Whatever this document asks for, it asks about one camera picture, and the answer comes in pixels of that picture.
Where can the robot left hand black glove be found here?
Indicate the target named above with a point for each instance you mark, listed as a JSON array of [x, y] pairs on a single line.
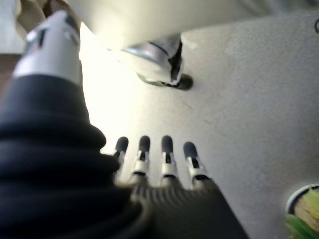
[[49, 174]]

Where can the cream bed sheet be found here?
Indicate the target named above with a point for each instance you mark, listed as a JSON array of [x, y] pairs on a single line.
[[30, 12]]

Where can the dark green robot left foot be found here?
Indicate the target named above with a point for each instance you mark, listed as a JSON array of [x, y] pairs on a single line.
[[187, 83]]

